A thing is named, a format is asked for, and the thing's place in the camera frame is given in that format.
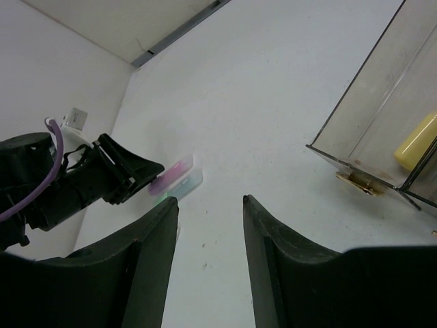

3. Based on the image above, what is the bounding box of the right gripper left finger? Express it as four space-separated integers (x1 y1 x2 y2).
1 197 178 327

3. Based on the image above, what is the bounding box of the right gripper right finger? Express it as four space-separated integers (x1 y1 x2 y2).
243 195 436 327

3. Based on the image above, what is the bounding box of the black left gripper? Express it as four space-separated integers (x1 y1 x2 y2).
58 133 165 205

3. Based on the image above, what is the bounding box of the pink highlighter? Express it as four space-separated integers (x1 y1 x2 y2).
147 155 194 196

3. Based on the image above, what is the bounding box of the green highlighter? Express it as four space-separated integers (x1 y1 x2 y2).
154 169 203 205

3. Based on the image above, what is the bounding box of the yellow highlighter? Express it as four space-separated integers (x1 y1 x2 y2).
393 112 436 172

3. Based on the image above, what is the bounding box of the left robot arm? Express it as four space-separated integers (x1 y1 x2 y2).
1 133 164 251

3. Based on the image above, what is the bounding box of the clear three-compartment organizer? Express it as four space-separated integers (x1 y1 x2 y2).
309 1 436 215

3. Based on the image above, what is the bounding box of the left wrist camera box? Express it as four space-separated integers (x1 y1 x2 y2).
60 108 91 147

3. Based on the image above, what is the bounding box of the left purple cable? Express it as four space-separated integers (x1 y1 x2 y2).
0 118 66 223

